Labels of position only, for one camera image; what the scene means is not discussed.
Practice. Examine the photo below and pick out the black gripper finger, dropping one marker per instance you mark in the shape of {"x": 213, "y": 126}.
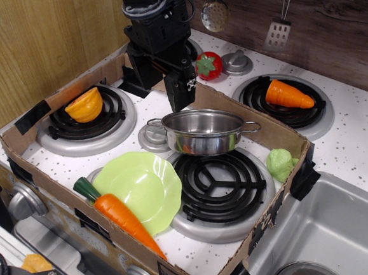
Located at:
{"x": 139, "y": 76}
{"x": 180, "y": 89}

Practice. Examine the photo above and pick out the silver stove knob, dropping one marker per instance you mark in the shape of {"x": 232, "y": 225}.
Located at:
{"x": 153, "y": 138}
{"x": 236, "y": 64}

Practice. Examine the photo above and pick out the front left black burner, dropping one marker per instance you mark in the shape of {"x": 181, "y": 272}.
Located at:
{"x": 61, "y": 134}

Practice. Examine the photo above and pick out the back right black burner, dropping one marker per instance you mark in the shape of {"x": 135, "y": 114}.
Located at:
{"x": 313, "y": 123}

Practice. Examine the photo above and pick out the light green plastic plate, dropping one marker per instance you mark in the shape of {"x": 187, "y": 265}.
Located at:
{"x": 147, "y": 184}

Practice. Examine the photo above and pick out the green toy lettuce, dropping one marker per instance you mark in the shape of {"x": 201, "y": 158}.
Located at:
{"x": 280, "y": 164}

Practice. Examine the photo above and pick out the hanging steel slotted spatula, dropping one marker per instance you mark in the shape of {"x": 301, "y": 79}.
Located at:
{"x": 279, "y": 30}

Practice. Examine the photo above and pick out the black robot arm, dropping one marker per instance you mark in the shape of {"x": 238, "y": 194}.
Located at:
{"x": 158, "y": 33}

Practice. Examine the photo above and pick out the silver middle stove knob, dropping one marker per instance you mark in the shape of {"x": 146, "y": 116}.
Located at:
{"x": 153, "y": 138}

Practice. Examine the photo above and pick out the small steel pot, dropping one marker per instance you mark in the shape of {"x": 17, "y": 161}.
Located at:
{"x": 203, "y": 132}

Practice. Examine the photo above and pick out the silver back stove knob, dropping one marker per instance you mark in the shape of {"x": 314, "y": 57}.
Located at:
{"x": 236, "y": 64}

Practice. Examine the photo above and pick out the orange toy half fruit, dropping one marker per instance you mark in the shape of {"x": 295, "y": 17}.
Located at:
{"x": 86, "y": 107}

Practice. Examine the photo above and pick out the front right black burner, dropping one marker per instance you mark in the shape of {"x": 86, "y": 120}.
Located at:
{"x": 222, "y": 196}

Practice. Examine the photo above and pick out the orange toy carrot green stem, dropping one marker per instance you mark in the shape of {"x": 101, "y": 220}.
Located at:
{"x": 116, "y": 211}

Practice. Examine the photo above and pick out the silver front oven knob left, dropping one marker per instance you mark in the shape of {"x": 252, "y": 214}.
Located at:
{"x": 25, "y": 203}

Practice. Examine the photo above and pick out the silver toy sink basin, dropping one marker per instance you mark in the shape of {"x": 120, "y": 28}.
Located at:
{"x": 328, "y": 227}

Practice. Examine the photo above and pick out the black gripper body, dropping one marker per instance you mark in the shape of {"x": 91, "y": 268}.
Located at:
{"x": 158, "y": 31}

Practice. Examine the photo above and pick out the hanging steel skimmer ladle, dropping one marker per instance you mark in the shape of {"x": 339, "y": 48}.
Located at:
{"x": 215, "y": 15}

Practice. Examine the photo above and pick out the stemless orange toy carrot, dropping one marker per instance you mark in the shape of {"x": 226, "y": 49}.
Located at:
{"x": 280, "y": 93}

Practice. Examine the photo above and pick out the red toy strawberry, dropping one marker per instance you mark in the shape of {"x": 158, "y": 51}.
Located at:
{"x": 208, "y": 65}

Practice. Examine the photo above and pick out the brown cardboard fence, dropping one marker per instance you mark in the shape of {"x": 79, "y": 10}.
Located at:
{"x": 273, "y": 135}

